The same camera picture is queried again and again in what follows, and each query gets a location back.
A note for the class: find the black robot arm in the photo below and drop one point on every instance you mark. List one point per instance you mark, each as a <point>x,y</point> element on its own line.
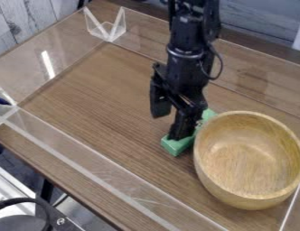
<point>194,27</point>

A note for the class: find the black metal bracket with screw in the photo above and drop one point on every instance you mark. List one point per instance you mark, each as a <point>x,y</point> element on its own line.
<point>59,222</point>

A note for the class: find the light wooden bowl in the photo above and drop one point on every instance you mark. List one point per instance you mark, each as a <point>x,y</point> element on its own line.
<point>246,159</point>

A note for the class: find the blue object at left edge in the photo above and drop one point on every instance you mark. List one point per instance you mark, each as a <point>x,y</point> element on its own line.
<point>3,102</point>

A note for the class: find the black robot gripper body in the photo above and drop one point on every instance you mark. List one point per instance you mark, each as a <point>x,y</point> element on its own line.
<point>183,77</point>

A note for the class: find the green rectangular block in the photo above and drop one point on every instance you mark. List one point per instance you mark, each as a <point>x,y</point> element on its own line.
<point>177,147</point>

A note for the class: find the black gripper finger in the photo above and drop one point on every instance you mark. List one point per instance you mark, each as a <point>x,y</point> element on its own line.
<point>159,103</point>
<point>183,125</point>

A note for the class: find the clear acrylic corner bracket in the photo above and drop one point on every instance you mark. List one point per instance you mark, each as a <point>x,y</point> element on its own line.
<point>106,31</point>

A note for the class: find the black table leg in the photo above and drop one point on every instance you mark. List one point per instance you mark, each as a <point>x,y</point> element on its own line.
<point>47,190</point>

